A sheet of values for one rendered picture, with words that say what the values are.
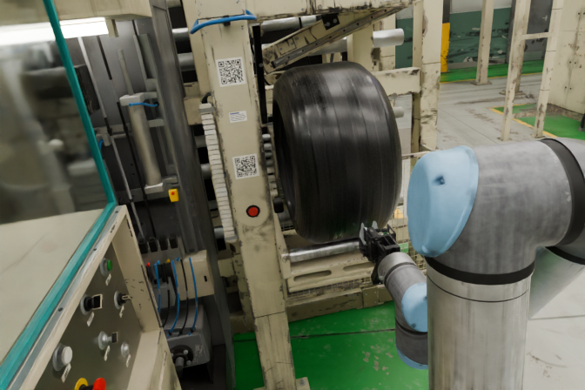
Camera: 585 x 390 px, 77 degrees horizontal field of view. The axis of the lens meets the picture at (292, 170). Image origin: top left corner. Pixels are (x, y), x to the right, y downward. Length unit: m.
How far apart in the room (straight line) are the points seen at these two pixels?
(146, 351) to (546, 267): 0.89
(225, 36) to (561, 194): 0.89
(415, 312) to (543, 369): 1.50
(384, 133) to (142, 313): 0.80
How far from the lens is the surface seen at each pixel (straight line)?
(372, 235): 1.00
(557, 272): 0.60
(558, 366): 2.33
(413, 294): 0.84
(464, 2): 11.33
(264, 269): 1.35
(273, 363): 1.66
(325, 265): 1.27
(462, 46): 11.31
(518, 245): 0.44
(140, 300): 1.08
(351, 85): 1.08
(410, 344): 0.93
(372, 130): 1.02
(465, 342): 0.49
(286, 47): 1.51
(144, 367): 1.06
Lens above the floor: 1.63
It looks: 22 degrees down
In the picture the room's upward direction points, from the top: 6 degrees counter-clockwise
